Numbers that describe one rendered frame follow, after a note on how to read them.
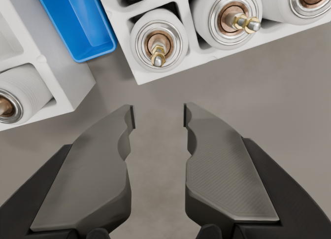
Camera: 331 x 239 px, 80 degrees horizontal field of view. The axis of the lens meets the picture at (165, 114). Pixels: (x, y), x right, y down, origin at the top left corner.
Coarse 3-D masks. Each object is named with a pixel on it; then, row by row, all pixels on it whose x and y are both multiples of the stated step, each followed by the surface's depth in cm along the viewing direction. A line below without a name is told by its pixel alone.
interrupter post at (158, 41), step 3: (156, 39) 31; (159, 39) 30; (162, 39) 31; (153, 42) 30; (156, 42) 29; (159, 42) 29; (162, 42) 29; (153, 45) 29; (162, 45) 29; (165, 45) 30; (165, 48) 29; (165, 51) 29
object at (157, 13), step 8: (160, 8) 39; (144, 16) 30; (152, 16) 30; (160, 16) 30; (168, 16) 30; (176, 16) 41; (136, 24) 31; (144, 24) 30; (176, 24) 30; (136, 32) 31; (184, 32) 31; (184, 40) 32; (184, 48) 32; (136, 56) 33; (184, 56) 33; (144, 64) 33; (176, 64) 34; (160, 72) 35
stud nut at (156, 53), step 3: (156, 51) 25; (153, 54) 24; (156, 54) 24; (159, 54) 24; (162, 54) 24; (153, 57) 24; (162, 57) 24; (153, 60) 25; (162, 60) 25; (165, 60) 25; (153, 63) 25; (162, 63) 25
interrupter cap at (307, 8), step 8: (288, 0) 29; (296, 0) 29; (304, 0) 29; (312, 0) 29; (320, 0) 29; (328, 0) 29; (296, 8) 29; (304, 8) 29; (312, 8) 29; (320, 8) 29; (328, 8) 29; (304, 16) 30; (312, 16) 30
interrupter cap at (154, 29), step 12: (156, 24) 30; (168, 24) 30; (144, 36) 31; (156, 36) 31; (168, 36) 31; (180, 36) 31; (144, 48) 32; (168, 48) 32; (180, 48) 32; (144, 60) 33; (168, 60) 33
